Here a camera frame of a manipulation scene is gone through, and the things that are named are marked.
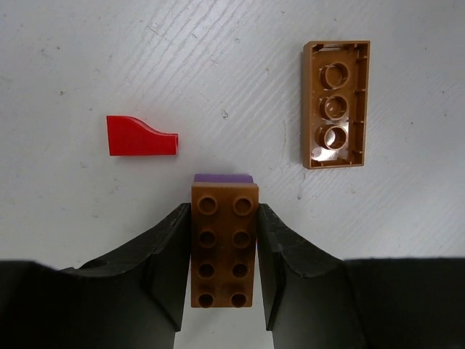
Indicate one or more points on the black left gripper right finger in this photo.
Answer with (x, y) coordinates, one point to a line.
(315, 300)

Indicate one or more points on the brown lego plate studs up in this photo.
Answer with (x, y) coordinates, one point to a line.
(223, 244)

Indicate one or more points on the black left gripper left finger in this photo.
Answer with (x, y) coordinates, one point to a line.
(131, 297)

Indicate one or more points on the brown lego brick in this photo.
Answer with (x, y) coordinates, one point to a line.
(334, 103)

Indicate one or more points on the purple curved printed lego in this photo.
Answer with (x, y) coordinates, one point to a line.
(223, 178)

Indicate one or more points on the small red lego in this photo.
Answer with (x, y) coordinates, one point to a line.
(129, 136)

